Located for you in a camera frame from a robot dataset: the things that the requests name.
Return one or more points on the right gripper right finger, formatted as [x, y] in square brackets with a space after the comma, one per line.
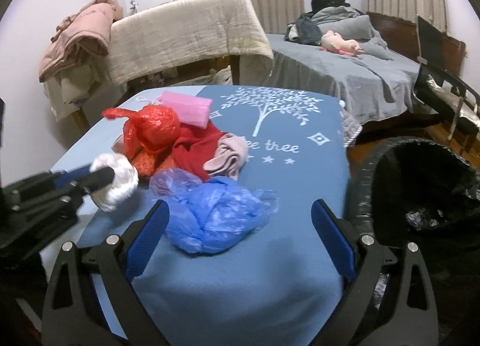
[388, 298]

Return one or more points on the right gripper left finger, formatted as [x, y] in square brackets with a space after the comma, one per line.
[72, 313]

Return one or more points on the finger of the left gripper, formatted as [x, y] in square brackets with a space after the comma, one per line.
[36, 195]
[54, 179]

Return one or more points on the white plastic bag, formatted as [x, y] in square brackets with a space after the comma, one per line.
[124, 184]

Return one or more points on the red cloth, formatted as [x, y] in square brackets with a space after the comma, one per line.
[191, 151]

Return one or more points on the black lined trash bin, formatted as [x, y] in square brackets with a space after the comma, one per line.
[414, 190]

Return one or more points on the red plastic bag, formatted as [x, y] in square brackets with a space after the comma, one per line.
[154, 128]

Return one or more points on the blue tree print blanket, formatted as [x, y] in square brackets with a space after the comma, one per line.
[277, 286]

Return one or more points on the blue plastic bag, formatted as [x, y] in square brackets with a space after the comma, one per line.
[210, 217]

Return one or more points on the pink jacket pile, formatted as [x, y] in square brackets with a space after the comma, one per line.
[85, 33]

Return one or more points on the pink sponge block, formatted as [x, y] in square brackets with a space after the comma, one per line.
[190, 110]

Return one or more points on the pale pink crumpled cloth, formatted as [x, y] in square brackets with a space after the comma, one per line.
[230, 156]

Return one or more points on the beige quilt over table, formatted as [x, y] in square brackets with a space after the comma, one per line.
[185, 31]

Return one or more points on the silver cushion on chair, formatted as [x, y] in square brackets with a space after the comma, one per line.
[469, 109]

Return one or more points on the black metal chair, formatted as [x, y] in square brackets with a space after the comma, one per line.
[432, 63]

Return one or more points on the bed with grey sheet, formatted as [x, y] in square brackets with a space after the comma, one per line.
[373, 89]

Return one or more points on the dark wooden headboard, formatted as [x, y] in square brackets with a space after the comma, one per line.
[400, 36]

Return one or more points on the pink plush toy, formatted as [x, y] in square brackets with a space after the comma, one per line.
[334, 43]

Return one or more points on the grey bedding pile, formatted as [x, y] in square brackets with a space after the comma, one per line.
[345, 20]

